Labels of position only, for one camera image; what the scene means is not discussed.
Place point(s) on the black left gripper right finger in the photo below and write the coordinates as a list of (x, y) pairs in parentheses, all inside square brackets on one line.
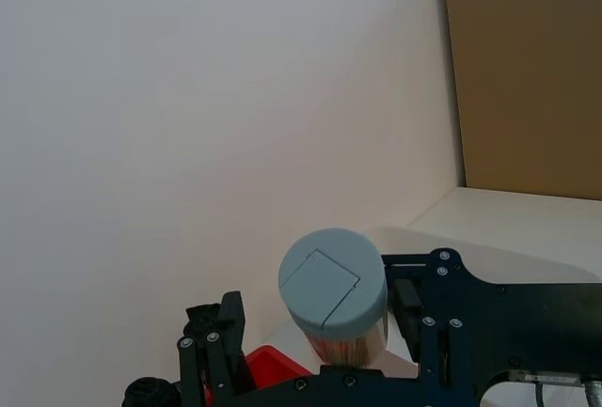
[(439, 303)]

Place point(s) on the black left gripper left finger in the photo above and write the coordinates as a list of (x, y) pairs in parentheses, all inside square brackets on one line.
[(231, 332)]

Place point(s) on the toothpick jar with grey lid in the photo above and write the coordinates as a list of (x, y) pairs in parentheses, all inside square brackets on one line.
[(331, 280)]

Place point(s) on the red plastic box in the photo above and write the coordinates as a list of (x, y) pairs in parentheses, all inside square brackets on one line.
[(273, 367)]

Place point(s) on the black fuzzy knob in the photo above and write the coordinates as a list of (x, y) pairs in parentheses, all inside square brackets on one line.
[(147, 393)]

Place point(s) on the silver metal fitting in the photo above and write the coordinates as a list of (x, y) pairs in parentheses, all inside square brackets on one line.
[(559, 379)]

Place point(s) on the brown board panel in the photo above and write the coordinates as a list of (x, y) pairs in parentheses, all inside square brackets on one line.
[(527, 68)]

